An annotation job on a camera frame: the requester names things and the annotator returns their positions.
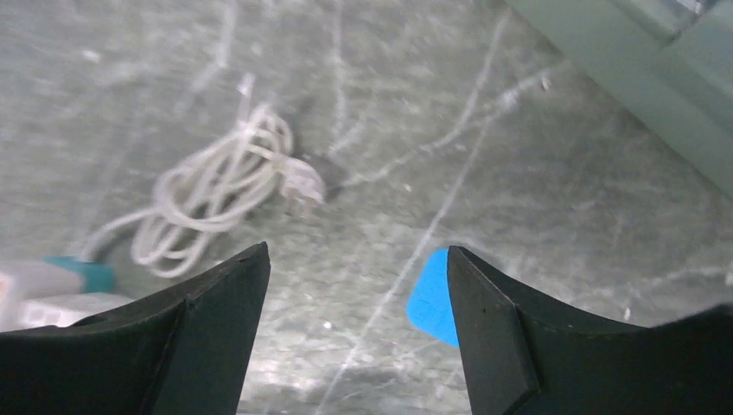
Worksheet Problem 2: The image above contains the white blue charger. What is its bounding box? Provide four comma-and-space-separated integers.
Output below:
406, 248, 459, 348

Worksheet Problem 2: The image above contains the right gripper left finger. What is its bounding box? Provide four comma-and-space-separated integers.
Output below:
1, 242, 271, 415

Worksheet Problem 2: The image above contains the white cube socket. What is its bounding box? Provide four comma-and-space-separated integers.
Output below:
1, 257, 132, 332

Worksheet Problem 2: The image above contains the green plastic toolbox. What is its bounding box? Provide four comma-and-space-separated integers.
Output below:
510, 1, 732, 195

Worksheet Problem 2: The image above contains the teal power strip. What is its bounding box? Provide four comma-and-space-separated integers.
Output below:
45, 73, 327, 292

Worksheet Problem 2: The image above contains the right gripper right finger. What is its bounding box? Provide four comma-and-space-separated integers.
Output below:
447, 246, 732, 414

